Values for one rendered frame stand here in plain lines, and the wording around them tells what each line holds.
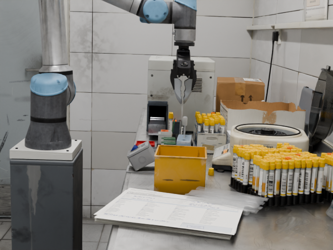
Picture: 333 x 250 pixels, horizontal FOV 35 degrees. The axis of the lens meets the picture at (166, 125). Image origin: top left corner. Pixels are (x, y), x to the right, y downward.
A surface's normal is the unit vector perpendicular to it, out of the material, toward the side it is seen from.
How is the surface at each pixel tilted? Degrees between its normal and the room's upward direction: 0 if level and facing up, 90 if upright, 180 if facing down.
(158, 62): 90
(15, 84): 90
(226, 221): 0
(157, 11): 90
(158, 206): 1
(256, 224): 0
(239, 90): 87
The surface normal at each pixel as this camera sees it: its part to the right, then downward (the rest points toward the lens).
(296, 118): 0.02, 0.20
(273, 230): 0.04, -0.98
